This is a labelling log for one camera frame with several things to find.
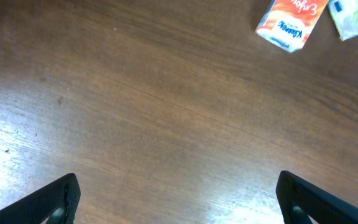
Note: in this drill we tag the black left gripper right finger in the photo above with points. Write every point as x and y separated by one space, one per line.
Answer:
302 202

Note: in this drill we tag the orange tissue pack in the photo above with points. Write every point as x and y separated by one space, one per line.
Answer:
288 23

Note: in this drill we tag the teal tissue pack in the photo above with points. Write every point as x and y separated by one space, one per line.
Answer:
345 16

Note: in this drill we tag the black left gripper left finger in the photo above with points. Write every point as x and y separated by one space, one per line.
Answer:
55 203

